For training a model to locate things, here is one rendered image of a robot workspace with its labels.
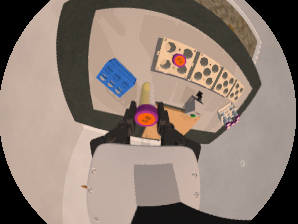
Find blue tube rack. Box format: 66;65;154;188
96;58;137;98

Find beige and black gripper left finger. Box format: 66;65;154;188
90;101;137;157

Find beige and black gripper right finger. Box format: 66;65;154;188
157;102;201;162

